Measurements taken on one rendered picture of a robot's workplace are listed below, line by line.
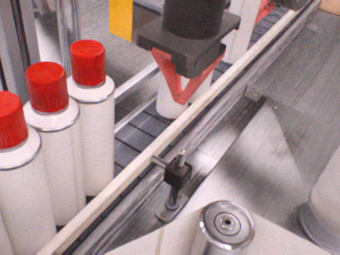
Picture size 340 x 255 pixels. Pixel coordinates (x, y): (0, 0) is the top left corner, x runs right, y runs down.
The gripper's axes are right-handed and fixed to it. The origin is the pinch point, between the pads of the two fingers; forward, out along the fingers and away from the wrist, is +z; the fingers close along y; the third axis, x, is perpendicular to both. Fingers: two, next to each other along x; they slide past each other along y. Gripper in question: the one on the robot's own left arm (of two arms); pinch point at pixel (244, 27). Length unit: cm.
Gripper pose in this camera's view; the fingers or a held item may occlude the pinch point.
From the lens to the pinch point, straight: 77.8
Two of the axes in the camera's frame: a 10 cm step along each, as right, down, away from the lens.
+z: -4.2, 9.0, 1.0
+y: 8.3, 4.3, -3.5
